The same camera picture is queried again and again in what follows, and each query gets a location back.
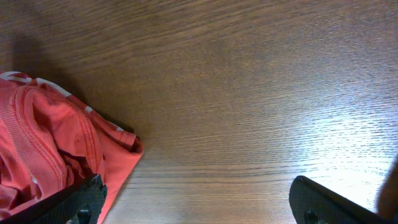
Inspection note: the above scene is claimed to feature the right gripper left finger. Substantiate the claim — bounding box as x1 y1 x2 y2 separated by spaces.
1 174 108 224

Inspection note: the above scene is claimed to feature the red printed t-shirt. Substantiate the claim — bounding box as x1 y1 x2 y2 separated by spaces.
1 72 143 223

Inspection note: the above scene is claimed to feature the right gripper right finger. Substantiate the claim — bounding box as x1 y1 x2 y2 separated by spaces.
289 175 395 224

